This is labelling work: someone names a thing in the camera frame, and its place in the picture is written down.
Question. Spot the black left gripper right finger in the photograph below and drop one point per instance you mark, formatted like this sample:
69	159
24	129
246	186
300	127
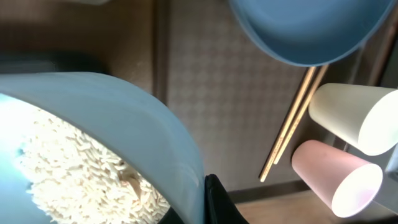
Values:
219	208

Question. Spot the wooden chopstick right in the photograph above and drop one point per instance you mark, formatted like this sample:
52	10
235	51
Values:
299	114

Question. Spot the wooden chopstick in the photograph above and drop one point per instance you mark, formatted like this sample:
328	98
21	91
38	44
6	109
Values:
287	122
299	114

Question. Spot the dark blue plate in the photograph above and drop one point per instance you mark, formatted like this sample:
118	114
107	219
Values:
308	33

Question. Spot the pink plastic cup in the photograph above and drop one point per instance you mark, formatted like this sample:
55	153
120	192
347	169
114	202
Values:
345	183

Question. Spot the brown serving tray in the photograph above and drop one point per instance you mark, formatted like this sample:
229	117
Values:
231	96

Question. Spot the wooden chopstick left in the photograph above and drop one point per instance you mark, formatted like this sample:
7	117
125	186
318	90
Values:
287	122

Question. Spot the pile of cooked rice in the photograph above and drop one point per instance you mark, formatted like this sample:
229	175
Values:
75	179

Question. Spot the light blue bowl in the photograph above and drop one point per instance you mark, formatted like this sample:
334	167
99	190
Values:
129	121

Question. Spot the cream plastic cup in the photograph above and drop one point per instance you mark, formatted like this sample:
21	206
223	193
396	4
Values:
363	116

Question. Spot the black plastic tray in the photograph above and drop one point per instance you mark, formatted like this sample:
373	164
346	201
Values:
42	62

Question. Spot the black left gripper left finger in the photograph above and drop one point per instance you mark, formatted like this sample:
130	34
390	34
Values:
171	217

